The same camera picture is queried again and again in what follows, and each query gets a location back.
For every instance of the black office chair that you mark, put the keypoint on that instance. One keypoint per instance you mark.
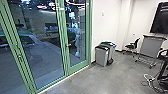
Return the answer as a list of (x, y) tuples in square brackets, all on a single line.
[(132, 46)]

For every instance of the white wall switch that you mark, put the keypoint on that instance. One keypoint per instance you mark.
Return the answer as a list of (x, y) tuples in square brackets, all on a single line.
[(102, 13)]

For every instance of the green framed glass door wall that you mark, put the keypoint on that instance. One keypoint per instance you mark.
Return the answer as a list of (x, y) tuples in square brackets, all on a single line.
[(61, 40)]

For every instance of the trash bin with green lid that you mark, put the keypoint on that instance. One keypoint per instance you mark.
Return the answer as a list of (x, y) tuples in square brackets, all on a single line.
[(111, 50)]

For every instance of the large black wall screen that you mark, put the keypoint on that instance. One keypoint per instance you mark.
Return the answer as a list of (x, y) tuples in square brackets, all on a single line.
[(160, 18)]

